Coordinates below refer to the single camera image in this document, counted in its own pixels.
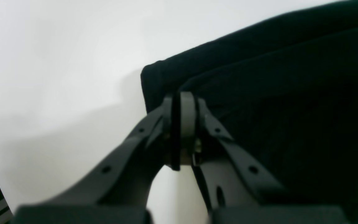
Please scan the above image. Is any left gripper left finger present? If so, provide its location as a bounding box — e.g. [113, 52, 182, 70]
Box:
[13, 96, 180, 224]

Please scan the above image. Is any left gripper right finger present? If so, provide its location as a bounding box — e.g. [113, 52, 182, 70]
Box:
[180, 92, 349, 224]

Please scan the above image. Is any black t-shirt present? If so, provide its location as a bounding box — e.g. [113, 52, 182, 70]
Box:
[141, 0, 358, 224]

